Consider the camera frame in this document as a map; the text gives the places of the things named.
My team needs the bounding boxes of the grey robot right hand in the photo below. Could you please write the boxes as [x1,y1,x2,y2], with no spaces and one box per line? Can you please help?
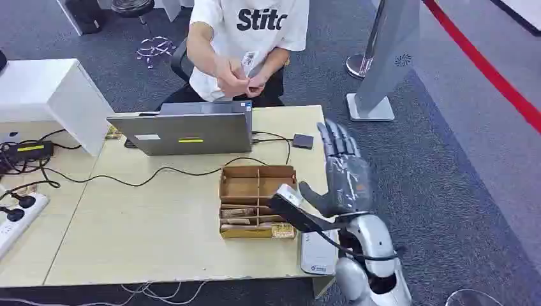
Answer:
[298,119,374,219]

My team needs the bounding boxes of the small printed card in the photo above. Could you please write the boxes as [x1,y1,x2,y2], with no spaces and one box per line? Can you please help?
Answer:
[241,50,260,78]

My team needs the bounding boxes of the small black square device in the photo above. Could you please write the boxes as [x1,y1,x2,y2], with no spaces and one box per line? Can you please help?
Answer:
[292,133,315,150]

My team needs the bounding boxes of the white flat device with logo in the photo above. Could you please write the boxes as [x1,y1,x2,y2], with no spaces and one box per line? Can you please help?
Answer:
[300,229,340,276]

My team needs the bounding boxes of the wooden card box with dividers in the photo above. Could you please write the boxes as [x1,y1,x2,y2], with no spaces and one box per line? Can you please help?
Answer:
[219,164,298,240]

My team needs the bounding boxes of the pale card lying flat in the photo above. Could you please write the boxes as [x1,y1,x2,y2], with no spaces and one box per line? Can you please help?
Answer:
[220,223,274,231]

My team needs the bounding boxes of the stack of brown cards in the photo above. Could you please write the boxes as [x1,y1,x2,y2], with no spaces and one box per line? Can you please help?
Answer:
[220,208,257,219]

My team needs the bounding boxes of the grey standing panel white base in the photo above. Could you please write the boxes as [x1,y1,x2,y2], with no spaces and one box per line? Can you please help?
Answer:
[346,0,422,122]

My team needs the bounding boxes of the person's left hand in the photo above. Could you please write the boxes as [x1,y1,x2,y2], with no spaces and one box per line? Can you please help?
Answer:
[245,73,270,99]

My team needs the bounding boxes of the person's hand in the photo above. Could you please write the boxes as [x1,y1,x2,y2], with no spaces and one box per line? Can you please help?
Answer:
[214,57,251,98]
[245,73,270,99]

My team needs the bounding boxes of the person's right hand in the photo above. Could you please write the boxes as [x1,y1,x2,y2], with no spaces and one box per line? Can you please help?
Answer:
[214,57,251,98]

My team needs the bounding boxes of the grey laptop with yellow sticker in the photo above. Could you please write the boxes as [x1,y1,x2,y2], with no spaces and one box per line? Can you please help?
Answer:
[107,100,253,156]

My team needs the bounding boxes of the clear round dome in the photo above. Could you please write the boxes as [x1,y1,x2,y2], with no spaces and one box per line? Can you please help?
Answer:
[445,289,504,306]

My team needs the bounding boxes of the person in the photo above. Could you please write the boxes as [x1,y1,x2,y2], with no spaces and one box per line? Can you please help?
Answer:
[156,0,310,108]

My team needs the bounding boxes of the black office chair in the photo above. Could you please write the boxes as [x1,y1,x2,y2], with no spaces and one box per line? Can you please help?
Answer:
[170,38,195,84]

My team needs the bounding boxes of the black stool with chrome base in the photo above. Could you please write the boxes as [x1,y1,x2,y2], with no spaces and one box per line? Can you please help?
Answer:
[111,0,177,69]

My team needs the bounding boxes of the white cabinet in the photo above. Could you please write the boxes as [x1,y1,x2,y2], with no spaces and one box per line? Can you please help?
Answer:
[0,58,115,157]

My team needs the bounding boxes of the black power adapter yellow label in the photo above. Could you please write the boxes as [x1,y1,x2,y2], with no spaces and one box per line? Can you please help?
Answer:
[7,141,55,164]

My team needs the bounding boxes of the black power plug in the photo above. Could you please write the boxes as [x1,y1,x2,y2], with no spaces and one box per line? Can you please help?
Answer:
[10,193,37,210]
[0,206,26,223]

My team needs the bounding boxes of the white power strip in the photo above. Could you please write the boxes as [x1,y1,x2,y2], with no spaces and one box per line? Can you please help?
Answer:
[0,193,50,258]

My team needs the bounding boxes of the black cable on robot arm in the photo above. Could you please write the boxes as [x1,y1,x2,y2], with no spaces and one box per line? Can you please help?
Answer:
[315,229,400,263]

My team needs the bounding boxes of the chrome stanchion post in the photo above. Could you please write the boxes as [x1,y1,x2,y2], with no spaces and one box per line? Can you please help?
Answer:
[345,0,386,80]

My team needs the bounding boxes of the long black desk cable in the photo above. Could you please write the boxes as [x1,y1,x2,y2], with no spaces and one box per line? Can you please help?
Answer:
[40,131,292,188]

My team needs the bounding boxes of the white loose cables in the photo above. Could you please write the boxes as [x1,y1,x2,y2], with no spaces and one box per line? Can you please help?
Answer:
[0,280,208,306]

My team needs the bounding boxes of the black box with white frame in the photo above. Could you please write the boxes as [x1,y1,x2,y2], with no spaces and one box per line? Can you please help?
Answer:
[57,0,107,36]

